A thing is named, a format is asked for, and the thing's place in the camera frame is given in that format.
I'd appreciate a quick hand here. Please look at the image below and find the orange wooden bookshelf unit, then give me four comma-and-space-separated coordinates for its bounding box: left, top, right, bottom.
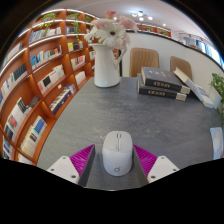
0, 8, 173, 166

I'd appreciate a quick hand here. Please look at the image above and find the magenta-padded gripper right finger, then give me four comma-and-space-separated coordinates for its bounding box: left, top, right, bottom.
132, 143, 180, 188

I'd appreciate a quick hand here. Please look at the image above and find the window with curtains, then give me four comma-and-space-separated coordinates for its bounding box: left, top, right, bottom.
195, 37, 224, 66

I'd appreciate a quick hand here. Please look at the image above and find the white computer mouse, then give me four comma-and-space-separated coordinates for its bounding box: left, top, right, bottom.
101, 130, 134, 177

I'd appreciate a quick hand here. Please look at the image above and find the ceiling lamp with round bulbs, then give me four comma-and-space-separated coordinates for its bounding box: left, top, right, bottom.
131, 10, 154, 22

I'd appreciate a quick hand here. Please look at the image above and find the white jug vase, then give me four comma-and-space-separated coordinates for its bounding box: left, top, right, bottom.
89, 43, 128, 89

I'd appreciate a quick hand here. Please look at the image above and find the tan upholstered chair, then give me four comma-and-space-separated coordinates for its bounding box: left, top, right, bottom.
128, 47, 160, 78
169, 55, 193, 80

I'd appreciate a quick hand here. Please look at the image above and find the green potted plant white pot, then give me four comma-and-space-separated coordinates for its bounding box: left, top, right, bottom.
210, 72, 224, 116

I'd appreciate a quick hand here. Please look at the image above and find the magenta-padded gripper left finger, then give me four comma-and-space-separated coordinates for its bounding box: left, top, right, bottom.
46, 143, 97, 188

